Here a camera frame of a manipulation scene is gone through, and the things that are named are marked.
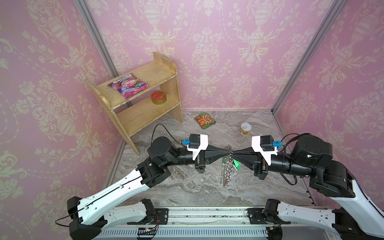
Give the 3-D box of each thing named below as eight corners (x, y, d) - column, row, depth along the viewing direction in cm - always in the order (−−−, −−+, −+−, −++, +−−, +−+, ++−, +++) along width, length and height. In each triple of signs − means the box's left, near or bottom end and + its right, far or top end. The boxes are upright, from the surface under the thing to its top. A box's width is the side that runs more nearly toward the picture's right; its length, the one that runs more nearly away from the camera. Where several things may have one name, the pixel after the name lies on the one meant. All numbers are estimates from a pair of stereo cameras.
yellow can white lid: (240, 135, 108) (242, 130, 104) (238, 127, 113) (240, 122, 108) (250, 135, 108) (253, 130, 103) (248, 127, 113) (250, 122, 108)
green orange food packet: (204, 129, 112) (204, 128, 110) (194, 119, 119) (194, 117, 117) (216, 123, 116) (216, 121, 114) (205, 113, 123) (205, 111, 121)
